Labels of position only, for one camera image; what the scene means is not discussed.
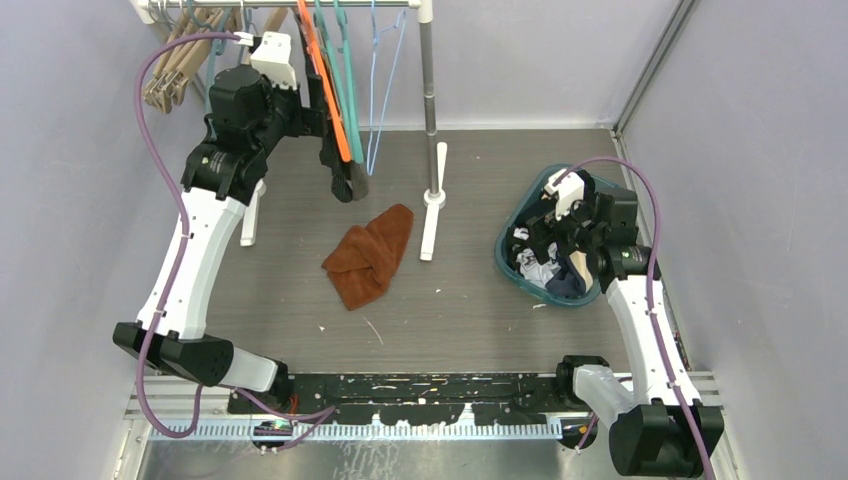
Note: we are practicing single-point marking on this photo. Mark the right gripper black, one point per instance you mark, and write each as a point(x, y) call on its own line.
point(544, 228)

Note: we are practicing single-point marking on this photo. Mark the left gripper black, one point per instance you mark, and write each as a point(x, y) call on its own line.
point(311, 122)

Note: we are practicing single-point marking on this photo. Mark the navy underwear cream waistband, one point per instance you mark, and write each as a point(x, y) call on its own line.
point(573, 279)

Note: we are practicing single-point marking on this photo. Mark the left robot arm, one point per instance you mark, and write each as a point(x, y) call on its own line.
point(253, 108)

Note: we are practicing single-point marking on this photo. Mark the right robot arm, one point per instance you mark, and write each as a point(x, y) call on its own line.
point(658, 425)

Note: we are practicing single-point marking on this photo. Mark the orange hanger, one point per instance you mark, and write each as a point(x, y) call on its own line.
point(314, 48)

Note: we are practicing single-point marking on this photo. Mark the teal hanger middle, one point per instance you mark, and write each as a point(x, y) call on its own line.
point(330, 58)

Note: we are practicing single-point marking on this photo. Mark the teal hanger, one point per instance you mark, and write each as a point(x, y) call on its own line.
point(233, 20)
point(351, 109)
point(330, 58)

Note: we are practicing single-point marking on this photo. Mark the teal hanger right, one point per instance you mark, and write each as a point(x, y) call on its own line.
point(351, 109)

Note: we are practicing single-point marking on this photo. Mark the teal hanger left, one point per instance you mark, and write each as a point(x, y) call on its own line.
point(233, 20)

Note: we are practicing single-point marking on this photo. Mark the white black printed garment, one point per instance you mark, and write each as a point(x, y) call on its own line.
point(525, 262)

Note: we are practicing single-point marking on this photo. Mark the teal laundry basket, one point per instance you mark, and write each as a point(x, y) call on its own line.
point(523, 278)

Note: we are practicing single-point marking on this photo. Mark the white garment rack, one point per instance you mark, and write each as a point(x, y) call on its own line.
point(434, 197)

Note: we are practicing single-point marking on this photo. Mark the beige wooden hangers bunch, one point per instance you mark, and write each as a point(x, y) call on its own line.
point(177, 68)

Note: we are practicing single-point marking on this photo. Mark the brown towel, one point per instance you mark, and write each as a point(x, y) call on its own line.
point(364, 263)

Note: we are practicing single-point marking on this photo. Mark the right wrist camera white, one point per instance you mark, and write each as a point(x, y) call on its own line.
point(565, 191)

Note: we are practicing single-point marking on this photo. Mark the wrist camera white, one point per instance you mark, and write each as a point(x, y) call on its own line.
point(565, 191)
point(272, 59)

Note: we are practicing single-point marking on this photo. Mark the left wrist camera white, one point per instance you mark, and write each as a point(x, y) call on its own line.
point(272, 59)

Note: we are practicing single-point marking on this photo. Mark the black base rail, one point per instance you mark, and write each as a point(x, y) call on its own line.
point(514, 398)

